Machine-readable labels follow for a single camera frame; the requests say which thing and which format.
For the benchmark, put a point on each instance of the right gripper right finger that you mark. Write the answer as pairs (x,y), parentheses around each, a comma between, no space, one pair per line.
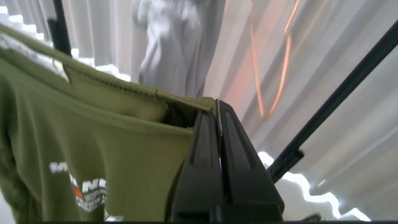
(248,186)

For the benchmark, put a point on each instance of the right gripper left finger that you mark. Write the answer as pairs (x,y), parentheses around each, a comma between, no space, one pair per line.
(199,186)

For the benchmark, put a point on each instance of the green garment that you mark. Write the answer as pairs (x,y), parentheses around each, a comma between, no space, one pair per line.
(93,140)

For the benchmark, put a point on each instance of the pale grey shorts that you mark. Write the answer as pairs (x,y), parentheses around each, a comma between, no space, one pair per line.
(174,46)

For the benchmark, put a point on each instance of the pink clothes hanger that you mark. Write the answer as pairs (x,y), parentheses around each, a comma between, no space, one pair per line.
(259,90)

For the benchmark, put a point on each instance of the black clothes rack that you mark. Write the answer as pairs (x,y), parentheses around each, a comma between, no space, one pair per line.
(342,91)

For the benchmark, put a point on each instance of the white curtain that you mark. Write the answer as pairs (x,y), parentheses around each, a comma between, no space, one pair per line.
(326,62)

